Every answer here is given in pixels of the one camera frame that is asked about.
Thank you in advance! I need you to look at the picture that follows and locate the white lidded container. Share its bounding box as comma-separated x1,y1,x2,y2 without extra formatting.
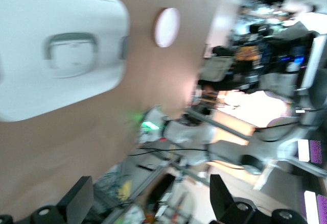
0,0,131,122

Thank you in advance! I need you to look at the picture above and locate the pink round plate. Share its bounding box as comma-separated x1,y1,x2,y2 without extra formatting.
153,7,181,48

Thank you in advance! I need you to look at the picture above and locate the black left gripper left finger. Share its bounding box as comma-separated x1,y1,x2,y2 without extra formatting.
0,175,94,224

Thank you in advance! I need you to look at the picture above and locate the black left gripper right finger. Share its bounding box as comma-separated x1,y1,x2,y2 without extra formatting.
208,174,309,224

